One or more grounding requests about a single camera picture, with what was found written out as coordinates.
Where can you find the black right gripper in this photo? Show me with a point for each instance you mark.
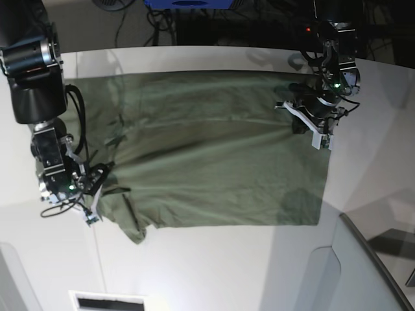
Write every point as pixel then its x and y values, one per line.
pixel 94 179

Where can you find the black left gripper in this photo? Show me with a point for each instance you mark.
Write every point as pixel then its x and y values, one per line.
pixel 320 106

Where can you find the green t-shirt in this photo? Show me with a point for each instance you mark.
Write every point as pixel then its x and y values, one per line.
pixel 201 149

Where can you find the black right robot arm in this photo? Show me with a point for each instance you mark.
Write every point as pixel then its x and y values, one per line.
pixel 56 112

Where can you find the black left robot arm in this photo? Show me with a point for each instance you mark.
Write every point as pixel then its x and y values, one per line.
pixel 327 37

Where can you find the blue box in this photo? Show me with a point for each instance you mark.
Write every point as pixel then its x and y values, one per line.
pixel 189 4

